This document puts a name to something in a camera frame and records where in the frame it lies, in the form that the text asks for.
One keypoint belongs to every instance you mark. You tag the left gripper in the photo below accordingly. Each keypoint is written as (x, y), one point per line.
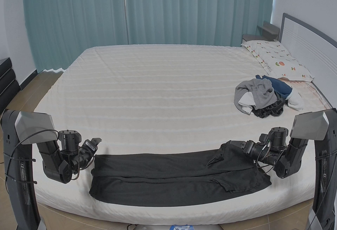
(88, 151)

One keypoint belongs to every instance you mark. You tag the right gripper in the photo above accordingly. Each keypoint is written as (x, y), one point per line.
(252, 148)

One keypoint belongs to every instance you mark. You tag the black T-shirt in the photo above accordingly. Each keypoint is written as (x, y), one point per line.
(171, 179)

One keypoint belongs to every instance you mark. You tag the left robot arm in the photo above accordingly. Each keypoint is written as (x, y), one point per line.
(18, 184)

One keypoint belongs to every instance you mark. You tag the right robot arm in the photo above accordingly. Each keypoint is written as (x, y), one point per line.
(323, 171)

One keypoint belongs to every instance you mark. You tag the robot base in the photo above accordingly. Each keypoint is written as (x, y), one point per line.
(181, 227)

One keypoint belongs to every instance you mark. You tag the pile of clothes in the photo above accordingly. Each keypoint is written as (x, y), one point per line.
(260, 92)

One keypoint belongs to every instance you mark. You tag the bed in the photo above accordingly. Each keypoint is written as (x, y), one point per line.
(158, 79)

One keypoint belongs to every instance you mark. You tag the white printed pillow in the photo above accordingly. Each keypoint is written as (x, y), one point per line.
(279, 58)

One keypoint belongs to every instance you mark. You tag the black chest of drawers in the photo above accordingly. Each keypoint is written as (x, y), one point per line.
(6, 79)

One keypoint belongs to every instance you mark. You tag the grey bedside table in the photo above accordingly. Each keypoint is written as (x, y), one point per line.
(268, 29)

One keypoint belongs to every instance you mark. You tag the blue-green curtain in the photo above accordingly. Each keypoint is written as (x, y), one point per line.
(197, 0)
(79, 13)

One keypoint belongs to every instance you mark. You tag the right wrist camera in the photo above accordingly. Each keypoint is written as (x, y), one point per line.
(263, 139)

